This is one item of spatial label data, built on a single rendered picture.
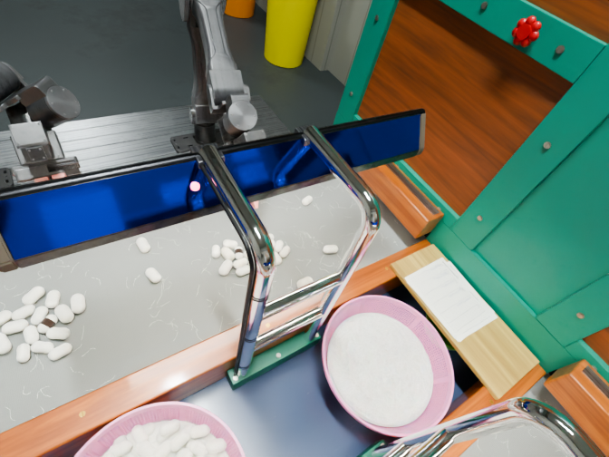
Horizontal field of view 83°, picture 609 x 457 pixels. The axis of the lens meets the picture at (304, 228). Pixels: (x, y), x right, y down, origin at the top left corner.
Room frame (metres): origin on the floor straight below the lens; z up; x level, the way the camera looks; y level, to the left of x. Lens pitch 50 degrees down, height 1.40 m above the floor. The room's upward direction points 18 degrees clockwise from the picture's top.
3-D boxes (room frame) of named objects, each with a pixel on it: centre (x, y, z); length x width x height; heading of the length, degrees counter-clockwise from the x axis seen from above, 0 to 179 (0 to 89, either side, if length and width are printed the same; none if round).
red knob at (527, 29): (0.69, -0.25, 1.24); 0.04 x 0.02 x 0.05; 45
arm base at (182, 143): (0.84, 0.39, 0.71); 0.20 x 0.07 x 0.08; 137
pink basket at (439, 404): (0.29, -0.23, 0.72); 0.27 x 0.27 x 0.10
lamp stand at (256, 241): (0.31, 0.03, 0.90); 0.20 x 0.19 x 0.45; 135
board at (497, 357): (0.45, -0.39, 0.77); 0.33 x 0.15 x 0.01; 45
